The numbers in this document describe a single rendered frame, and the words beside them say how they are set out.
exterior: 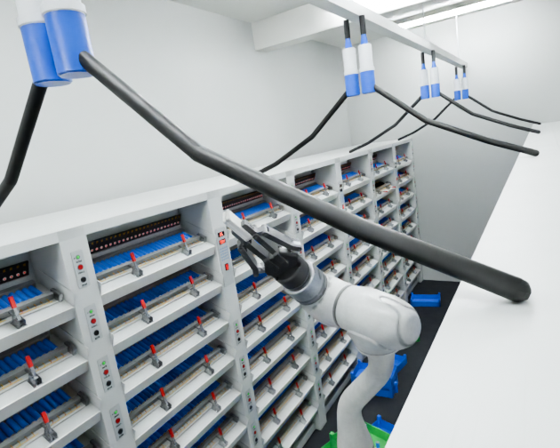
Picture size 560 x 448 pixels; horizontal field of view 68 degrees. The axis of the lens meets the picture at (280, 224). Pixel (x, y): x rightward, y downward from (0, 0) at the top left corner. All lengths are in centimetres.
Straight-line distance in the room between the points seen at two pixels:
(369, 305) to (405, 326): 8
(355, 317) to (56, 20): 74
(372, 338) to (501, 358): 53
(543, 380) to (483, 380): 4
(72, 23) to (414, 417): 71
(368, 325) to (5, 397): 107
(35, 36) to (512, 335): 79
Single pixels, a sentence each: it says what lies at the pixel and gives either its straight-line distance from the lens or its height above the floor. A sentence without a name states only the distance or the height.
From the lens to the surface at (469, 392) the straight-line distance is 34.
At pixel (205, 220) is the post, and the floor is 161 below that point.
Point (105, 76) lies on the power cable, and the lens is 73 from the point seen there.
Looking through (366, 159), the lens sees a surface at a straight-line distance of 374.
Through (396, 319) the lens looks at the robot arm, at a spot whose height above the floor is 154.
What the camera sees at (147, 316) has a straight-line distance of 172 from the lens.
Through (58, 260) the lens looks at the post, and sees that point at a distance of 151.
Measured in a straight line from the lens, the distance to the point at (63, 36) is 78.
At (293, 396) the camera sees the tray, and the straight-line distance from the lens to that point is 279.
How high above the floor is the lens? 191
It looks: 11 degrees down
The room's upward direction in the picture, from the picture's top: 8 degrees counter-clockwise
